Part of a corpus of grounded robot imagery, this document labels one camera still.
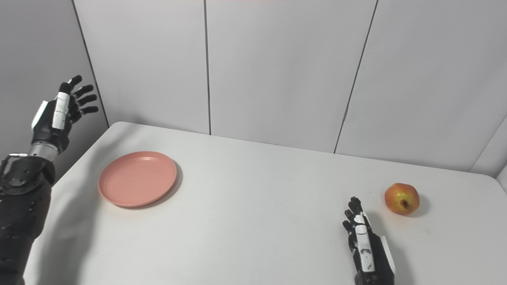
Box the pink round plate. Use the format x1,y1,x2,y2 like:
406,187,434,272
99,151,177,208

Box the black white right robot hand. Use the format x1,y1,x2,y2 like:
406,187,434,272
343,197,396,285

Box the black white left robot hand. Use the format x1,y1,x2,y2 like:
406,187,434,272
31,75,99,155

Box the red yellow apple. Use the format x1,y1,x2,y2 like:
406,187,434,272
385,183,420,216

